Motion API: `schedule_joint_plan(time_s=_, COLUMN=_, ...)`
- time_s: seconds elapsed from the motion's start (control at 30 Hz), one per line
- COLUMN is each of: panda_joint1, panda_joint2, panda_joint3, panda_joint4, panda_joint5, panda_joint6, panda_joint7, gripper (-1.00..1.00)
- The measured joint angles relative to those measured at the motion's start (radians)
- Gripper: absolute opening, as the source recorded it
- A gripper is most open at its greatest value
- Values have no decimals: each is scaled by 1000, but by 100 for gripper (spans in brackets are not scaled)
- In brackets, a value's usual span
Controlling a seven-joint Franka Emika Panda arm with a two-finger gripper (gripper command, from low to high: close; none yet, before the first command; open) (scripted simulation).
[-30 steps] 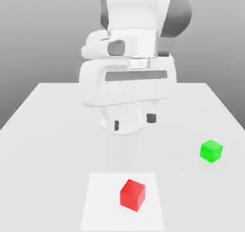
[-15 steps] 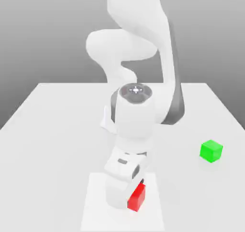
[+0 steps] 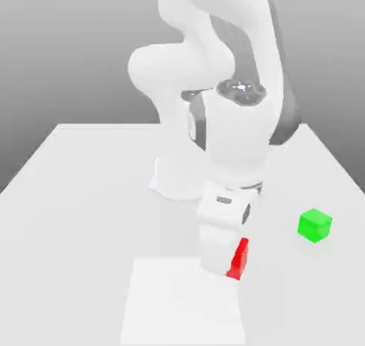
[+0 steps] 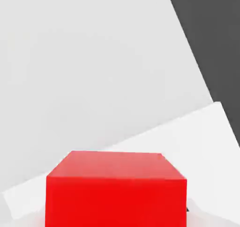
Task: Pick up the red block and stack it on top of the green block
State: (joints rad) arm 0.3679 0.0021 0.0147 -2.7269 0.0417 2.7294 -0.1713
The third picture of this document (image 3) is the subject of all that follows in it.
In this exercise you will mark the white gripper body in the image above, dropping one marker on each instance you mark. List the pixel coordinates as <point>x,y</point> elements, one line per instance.
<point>216,250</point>

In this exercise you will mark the small red cube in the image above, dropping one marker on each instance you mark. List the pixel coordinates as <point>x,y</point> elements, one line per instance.
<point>239,261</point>

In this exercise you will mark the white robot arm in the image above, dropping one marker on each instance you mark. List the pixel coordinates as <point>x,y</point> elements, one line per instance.
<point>239,140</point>

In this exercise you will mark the small green cube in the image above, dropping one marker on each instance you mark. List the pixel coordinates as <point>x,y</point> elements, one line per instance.
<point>313,226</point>

